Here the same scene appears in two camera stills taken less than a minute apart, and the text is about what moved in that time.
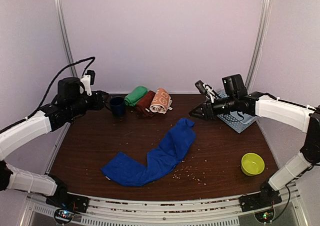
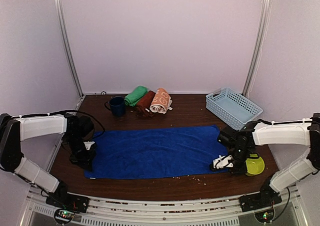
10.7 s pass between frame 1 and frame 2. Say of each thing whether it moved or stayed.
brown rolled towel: stayed
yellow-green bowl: stayed
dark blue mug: stayed
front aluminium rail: stayed
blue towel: moved
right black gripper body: moved
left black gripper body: moved
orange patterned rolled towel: stayed
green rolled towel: stayed
